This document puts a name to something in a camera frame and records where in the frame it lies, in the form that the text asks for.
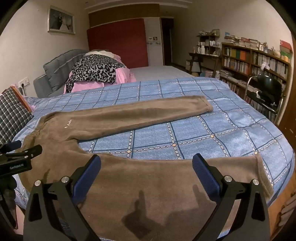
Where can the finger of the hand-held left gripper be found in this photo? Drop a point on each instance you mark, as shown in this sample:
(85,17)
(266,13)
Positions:
(32,151)
(14,144)

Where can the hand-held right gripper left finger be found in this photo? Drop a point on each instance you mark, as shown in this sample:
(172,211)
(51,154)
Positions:
(89,176)

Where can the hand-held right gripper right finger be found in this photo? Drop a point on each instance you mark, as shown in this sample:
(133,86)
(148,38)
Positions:
(203,176)

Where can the brown fleece pants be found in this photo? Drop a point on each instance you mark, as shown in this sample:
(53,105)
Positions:
(150,185)

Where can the dark plaid pillow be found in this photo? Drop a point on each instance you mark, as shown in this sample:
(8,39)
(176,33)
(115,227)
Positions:
(12,113)

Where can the blue checked bedspread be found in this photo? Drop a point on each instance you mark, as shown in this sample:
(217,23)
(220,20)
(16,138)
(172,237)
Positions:
(208,129)

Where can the grey padded headboard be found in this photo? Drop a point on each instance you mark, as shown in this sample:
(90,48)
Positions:
(57,67)

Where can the leopard print blanket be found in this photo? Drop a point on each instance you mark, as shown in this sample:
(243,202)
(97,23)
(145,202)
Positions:
(94,68)

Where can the pink quilt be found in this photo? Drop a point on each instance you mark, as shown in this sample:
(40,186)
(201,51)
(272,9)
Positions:
(121,75)

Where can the black chair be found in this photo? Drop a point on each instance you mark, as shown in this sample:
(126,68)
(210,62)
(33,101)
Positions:
(269,88)

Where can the white mattress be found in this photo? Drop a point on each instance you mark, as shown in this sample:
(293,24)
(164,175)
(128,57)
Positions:
(159,72)

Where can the wooden desk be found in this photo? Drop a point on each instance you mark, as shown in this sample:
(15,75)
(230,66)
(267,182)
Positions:
(203,58)

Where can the wooden bookshelf with books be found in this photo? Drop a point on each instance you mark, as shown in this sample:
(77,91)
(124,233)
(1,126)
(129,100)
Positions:
(245,60)

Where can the small wooden desk shelf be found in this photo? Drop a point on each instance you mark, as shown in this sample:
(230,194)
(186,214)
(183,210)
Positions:
(209,44)

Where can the red wardrobe panel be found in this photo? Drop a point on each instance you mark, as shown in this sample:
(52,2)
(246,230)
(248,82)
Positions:
(118,44)

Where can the dark doorway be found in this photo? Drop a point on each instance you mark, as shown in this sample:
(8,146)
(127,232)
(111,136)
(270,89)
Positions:
(167,41)

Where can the stack of books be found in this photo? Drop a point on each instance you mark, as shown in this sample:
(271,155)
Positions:
(242,42)

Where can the white wall socket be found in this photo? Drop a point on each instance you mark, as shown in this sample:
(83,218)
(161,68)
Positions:
(23,83)

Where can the framed wall picture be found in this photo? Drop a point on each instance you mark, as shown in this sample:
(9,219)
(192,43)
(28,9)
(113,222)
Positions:
(61,19)

